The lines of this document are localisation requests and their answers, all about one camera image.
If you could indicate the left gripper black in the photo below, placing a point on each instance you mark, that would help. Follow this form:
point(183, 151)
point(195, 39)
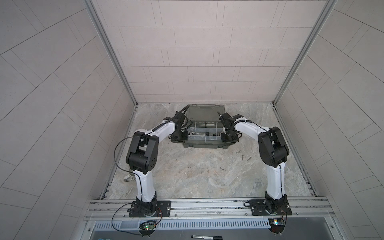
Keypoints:
point(184, 139)

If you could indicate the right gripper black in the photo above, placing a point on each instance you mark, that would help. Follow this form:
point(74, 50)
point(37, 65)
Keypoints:
point(234, 140)

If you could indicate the green plastic organizer box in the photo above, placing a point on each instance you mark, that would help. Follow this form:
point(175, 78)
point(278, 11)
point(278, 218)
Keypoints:
point(205, 128)

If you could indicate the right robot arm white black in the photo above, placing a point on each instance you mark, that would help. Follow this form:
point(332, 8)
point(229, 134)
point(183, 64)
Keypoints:
point(273, 151)

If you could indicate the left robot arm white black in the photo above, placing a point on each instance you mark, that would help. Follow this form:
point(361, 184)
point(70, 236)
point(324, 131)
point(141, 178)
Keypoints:
point(142, 157)

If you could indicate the white vent grille strip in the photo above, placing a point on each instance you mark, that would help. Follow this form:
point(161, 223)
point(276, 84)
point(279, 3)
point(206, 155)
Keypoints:
point(178, 224)

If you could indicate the left controller board green LED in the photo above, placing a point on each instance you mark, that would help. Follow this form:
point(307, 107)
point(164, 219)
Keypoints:
point(147, 228)

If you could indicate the right controller board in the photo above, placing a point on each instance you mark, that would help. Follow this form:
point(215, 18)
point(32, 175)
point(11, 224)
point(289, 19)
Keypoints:
point(277, 226)

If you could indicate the black marker pen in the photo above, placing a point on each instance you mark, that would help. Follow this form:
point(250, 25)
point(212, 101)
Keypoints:
point(207, 237)

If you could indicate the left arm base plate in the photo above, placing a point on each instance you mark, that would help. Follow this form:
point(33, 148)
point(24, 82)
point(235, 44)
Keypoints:
point(163, 208)

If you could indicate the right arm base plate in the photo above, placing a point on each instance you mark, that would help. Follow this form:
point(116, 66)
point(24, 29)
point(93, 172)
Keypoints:
point(258, 208)

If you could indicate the aluminium mounting rail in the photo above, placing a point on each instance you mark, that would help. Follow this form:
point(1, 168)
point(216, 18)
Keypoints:
point(221, 208)

